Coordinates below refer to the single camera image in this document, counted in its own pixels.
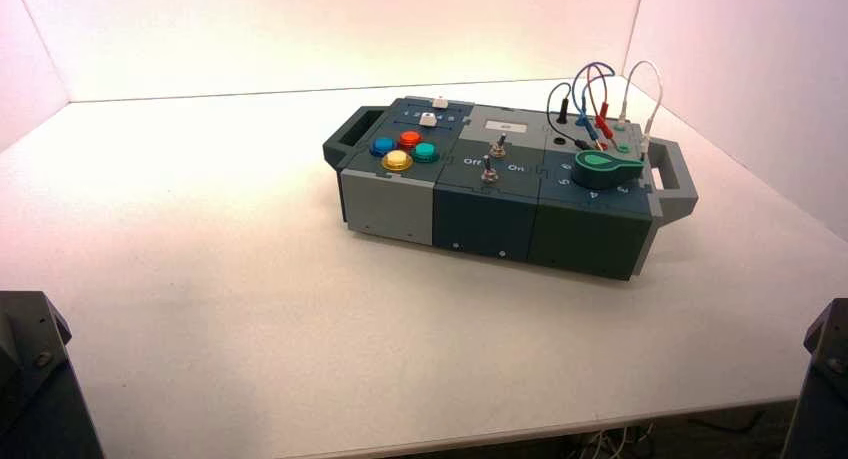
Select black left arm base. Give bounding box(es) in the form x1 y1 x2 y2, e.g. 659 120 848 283
0 290 105 459

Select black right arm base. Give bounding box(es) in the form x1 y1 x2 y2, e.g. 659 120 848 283
781 298 848 459

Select grey and teal control box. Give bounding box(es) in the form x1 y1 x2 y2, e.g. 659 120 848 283
322 96 700 282

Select yellow round push button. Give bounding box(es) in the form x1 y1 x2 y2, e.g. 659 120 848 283
381 149 415 173

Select green rotary pointer knob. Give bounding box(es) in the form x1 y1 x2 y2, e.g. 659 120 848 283
570 149 645 191

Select black banana plug cable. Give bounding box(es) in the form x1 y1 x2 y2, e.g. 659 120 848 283
547 81 601 151

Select blue banana plug cable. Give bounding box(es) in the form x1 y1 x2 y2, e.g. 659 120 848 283
571 61 617 146

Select red banana plug cable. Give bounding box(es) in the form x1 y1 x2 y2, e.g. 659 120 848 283
586 65 617 151

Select white banana plug cable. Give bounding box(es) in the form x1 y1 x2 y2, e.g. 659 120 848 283
619 60 664 162

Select loose cables under table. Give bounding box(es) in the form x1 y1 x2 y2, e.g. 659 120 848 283
576 426 657 459

